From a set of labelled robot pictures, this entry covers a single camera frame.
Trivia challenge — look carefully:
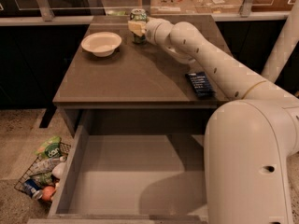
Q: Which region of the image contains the white bowl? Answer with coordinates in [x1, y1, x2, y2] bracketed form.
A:
[81, 32, 122, 57]

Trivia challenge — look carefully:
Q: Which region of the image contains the orange fruit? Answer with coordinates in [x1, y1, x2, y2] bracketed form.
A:
[42, 186, 56, 202]

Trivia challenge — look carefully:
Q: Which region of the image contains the wire basket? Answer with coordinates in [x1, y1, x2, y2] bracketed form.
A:
[14, 142, 71, 199]

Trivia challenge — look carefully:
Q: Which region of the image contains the green chip bag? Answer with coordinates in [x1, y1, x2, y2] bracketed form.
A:
[35, 136, 62, 159]

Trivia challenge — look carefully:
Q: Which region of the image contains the grey cabinet with top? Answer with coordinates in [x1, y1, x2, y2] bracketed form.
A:
[52, 14, 255, 138]

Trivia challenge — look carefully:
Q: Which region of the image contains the dark blue snack bar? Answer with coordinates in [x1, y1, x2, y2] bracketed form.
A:
[185, 72, 215, 97]

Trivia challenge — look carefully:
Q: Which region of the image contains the clear plastic water bottle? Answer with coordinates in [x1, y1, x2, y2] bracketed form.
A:
[32, 156, 66, 175]

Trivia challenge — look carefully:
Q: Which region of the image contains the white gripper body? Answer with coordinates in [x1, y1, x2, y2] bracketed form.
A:
[145, 19, 173, 46]

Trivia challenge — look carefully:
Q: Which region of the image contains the white round object in basket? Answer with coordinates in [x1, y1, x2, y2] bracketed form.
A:
[51, 162, 65, 179]

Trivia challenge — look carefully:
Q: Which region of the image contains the green packet in basket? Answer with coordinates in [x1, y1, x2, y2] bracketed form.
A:
[31, 172, 53, 186]

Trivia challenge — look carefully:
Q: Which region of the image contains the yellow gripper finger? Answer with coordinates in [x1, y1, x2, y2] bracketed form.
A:
[128, 21, 146, 36]

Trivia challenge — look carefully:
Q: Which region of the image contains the blue soda can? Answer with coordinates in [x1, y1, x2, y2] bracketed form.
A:
[22, 179, 43, 200]

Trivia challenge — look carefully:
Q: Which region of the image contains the green soda can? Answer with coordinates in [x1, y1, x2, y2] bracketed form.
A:
[130, 8, 147, 44]

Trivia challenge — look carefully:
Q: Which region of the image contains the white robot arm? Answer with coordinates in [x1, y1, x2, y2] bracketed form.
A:
[128, 18, 299, 224]

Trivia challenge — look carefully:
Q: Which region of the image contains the open grey top drawer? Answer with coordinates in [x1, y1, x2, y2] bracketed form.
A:
[27, 109, 216, 224]

